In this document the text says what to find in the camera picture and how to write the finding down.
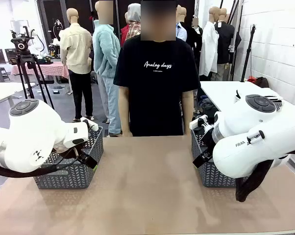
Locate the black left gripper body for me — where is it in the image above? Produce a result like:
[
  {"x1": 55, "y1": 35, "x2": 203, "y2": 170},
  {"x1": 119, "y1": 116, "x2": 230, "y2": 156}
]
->
[{"x1": 53, "y1": 144, "x2": 89, "y2": 162}]

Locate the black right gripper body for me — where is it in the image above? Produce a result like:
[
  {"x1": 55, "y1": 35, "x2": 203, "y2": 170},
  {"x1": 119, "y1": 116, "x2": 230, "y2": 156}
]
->
[{"x1": 198, "y1": 126, "x2": 216, "y2": 158}]

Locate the person's left forearm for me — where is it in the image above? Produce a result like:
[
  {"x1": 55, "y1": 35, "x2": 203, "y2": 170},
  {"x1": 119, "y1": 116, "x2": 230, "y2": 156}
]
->
[{"x1": 181, "y1": 90, "x2": 195, "y2": 136}]

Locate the person's right forearm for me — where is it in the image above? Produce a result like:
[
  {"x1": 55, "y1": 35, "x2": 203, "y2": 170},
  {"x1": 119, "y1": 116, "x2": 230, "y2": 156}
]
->
[{"x1": 118, "y1": 86, "x2": 134, "y2": 137}]

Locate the grey plastic lattice basket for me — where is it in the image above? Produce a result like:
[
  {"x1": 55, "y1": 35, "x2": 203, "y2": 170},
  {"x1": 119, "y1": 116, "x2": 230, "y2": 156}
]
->
[
  {"x1": 191, "y1": 129, "x2": 238, "y2": 188},
  {"x1": 33, "y1": 126, "x2": 104, "y2": 189}
]

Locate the person in black clothing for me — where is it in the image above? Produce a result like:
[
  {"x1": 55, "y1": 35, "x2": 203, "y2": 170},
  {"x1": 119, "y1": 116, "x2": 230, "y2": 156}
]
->
[{"x1": 113, "y1": 0, "x2": 201, "y2": 137}]

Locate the dark brown bag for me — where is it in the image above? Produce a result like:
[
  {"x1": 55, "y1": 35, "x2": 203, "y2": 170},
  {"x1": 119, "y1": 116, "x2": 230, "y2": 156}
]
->
[{"x1": 255, "y1": 76, "x2": 270, "y2": 88}]

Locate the pink cloth covered table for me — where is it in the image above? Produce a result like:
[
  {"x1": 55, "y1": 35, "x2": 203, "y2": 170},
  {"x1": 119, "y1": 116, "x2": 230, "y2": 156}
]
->
[{"x1": 11, "y1": 61, "x2": 70, "y2": 79}]

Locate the white shirt mannequin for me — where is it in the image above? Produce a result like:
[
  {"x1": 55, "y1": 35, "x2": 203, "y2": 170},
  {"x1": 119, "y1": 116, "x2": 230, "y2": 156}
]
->
[{"x1": 198, "y1": 6, "x2": 221, "y2": 81}]

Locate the black light stand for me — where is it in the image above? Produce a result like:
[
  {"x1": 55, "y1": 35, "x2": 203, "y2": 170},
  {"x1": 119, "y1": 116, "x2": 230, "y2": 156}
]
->
[{"x1": 240, "y1": 23, "x2": 257, "y2": 83}]

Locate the black shirt mannequin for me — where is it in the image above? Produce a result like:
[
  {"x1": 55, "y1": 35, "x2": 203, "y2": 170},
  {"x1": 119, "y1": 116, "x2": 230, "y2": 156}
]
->
[{"x1": 215, "y1": 8, "x2": 243, "y2": 81}]

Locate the cream shirt mannequin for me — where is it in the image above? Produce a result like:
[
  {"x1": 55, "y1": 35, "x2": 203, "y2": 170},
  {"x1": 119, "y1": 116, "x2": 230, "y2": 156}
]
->
[{"x1": 59, "y1": 8, "x2": 94, "y2": 122}]

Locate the black jacket mannequin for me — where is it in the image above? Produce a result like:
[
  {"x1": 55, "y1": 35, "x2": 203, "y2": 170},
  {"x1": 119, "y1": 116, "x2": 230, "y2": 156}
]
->
[{"x1": 186, "y1": 17, "x2": 204, "y2": 81}]

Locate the light blue fleece mannequin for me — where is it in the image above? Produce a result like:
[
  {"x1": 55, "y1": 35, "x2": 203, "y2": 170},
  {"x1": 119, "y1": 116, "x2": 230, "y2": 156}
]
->
[{"x1": 92, "y1": 0, "x2": 123, "y2": 137}]

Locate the grey stool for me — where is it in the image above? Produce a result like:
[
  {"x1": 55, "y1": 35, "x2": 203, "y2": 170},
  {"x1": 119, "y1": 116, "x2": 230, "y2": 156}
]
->
[{"x1": 0, "y1": 67, "x2": 10, "y2": 82}]

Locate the blue shirt mannequin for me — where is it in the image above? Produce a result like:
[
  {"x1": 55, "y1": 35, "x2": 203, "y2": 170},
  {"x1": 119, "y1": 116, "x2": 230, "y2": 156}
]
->
[{"x1": 175, "y1": 4, "x2": 188, "y2": 42}]

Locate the red top mannequin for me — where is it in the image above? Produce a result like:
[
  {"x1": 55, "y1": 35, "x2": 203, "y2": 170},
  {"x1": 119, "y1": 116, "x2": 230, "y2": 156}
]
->
[{"x1": 120, "y1": 12, "x2": 129, "y2": 47}]

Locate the plaid hooded mannequin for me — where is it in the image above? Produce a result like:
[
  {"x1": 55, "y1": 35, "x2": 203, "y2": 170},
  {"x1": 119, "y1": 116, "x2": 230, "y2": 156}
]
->
[{"x1": 124, "y1": 2, "x2": 142, "y2": 41}]

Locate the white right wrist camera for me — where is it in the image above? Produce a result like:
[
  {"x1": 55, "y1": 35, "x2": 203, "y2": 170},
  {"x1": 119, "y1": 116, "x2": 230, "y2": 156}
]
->
[{"x1": 189, "y1": 114, "x2": 215, "y2": 130}]

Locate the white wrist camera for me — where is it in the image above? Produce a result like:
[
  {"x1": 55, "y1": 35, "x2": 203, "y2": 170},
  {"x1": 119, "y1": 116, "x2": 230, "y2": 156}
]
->
[
  {"x1": 189, "y1": 114, "x2": 215, "y2": 130},
  {"x1": 80, "y1": 117, "x2": 99, "y2": 132}
]

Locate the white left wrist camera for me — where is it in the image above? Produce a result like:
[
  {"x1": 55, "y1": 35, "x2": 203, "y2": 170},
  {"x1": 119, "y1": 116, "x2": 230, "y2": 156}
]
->
[{"x1": 80, "y1": 117, "x2": 99, "y2": 132}]

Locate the black right arm cable sleeve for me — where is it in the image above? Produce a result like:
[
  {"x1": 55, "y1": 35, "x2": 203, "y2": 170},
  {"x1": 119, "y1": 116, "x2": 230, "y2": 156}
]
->
[{"x1": 235, "y1": 159, "x2": 274, "y2": 203}]

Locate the black camera tripod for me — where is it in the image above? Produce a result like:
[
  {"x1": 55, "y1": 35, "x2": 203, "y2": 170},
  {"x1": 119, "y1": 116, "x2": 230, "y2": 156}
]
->
[{"x1": 10, "y1": 25, "x2": 55, "y2": 110}]

